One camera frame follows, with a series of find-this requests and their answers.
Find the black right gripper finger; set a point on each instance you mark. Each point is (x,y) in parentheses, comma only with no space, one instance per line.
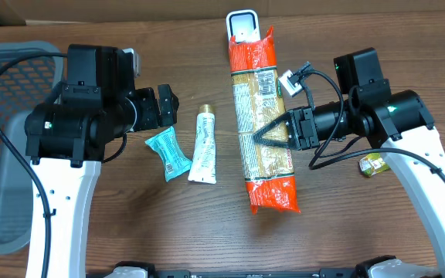
(288,142)
(277,129)

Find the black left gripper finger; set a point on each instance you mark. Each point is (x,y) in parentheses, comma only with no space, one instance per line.
(164,102)
(171,106)

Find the white barcode scanner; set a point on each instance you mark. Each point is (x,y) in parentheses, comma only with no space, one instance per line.
(243,25)

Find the white tube gold cap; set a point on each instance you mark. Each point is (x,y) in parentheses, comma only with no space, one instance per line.
(203,167)

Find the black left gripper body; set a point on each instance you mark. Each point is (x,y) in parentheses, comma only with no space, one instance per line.
(154,112)

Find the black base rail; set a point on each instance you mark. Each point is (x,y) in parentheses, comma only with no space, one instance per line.
(245,273)

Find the teal snack packet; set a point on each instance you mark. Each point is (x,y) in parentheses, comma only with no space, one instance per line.
(165,144)

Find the brown cardboard backboard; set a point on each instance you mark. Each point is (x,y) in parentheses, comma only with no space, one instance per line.
(19,12)

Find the green tea packet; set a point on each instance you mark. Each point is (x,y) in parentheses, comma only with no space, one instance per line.
(372,164)

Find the red orange pasta packet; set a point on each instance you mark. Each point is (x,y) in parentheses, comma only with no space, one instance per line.
(268,171)

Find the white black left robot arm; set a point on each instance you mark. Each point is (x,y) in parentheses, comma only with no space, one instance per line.
(66,142)

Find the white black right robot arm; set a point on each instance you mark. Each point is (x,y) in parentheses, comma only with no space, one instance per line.
(398,126)

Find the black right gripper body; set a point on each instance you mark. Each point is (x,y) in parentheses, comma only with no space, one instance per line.
(306,128)

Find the grey plastic mesh basket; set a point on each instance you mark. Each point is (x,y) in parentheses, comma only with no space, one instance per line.
(22,87)

